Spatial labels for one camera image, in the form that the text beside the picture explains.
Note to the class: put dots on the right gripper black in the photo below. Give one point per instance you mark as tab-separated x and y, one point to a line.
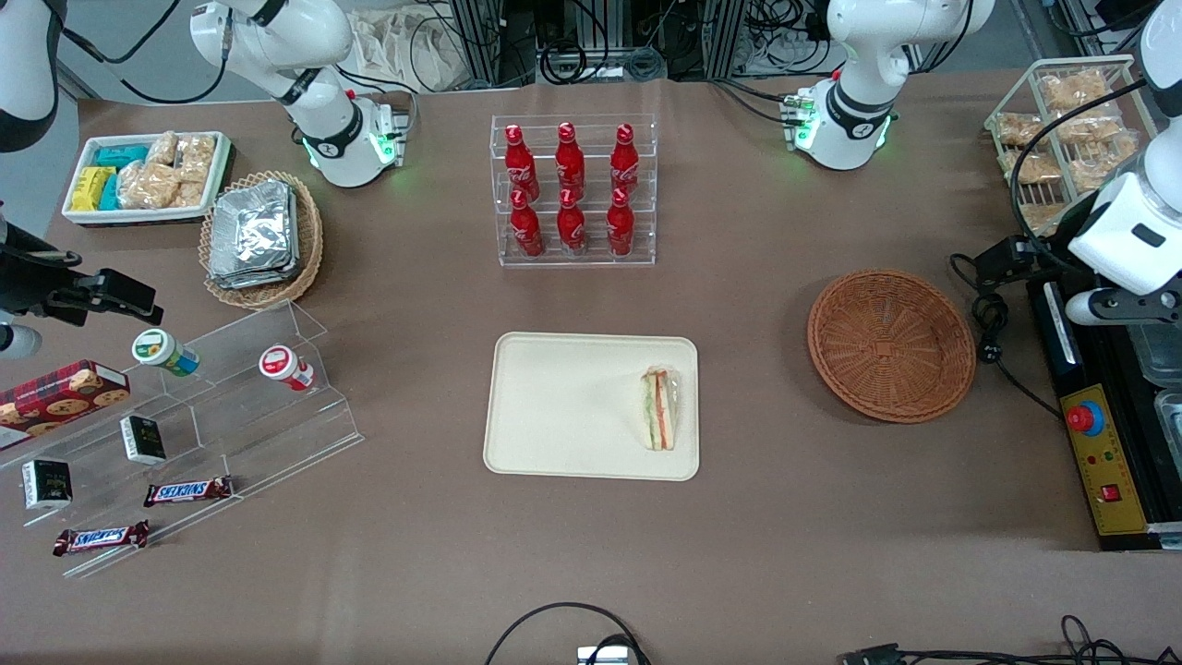
28	277

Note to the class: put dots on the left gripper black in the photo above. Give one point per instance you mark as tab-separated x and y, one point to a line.
1050	254

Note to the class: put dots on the plastic-wrapped triangle sandwich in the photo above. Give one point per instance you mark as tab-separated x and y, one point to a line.
661	411

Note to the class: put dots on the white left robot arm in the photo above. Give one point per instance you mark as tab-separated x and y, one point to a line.
863	111

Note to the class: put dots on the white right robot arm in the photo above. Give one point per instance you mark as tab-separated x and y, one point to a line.
332	139

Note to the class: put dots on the round brown wicker basket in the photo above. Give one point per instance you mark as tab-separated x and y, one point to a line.
891	346

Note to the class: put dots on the oval light wicker basket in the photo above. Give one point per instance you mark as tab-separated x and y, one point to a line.
309	245

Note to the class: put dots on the pale rectangular serving tray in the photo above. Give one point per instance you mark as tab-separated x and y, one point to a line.
572	406

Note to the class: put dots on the clear bag of crackers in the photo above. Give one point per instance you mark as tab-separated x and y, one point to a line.
1099	168
1090	131
1032	168
1073	90
196	157
191	194
1019	129
1042	217
162	148
148	187

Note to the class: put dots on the green-lid yogurt cup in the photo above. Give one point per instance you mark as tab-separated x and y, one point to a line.
162	351

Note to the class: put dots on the white rectangular plastic bin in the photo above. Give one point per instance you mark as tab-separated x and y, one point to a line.
148	216

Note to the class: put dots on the teal snack package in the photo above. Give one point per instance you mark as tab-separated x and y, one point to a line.
122	156
110	194

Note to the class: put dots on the red tartan cookie box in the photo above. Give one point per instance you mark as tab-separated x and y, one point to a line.
65	397

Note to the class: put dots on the yellow snack package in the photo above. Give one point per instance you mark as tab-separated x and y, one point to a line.
90	189

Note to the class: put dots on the small black carton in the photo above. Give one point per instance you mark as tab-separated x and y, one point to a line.
46	485
144	440

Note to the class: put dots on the silver foil container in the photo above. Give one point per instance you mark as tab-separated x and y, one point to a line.
251	235

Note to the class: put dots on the red emergency stop button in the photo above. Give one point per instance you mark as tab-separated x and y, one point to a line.
1085	418

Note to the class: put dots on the red-lid yogurt cup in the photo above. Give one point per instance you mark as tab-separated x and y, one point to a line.
282	365

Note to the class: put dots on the clear acrylic stepped display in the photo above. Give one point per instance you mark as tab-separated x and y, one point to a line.
268	434

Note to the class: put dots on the Snickers chocolate bar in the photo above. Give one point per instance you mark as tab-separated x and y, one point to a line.
102	538
189	491

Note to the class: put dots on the black and yellow control box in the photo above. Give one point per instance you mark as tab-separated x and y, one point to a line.
1113	489

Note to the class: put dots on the white cloth bag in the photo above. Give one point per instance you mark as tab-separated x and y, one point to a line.
406	51

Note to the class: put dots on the red cola bottle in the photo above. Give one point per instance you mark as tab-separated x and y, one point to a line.
621	229
570	164
572	229
625	164
520	171
526	231

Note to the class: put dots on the clear acrylic bottle rack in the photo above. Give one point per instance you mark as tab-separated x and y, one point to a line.
596	260

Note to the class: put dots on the small silver device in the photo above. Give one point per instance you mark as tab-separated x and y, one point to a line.
605	657

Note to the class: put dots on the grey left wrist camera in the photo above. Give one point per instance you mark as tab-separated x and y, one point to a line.
1085	307

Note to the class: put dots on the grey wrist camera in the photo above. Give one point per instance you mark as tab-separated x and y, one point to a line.
18	342
1085	307

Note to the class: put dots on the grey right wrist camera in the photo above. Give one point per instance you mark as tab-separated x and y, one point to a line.
18	342

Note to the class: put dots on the aluminium frame post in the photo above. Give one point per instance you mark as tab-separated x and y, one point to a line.
489	42
725	37

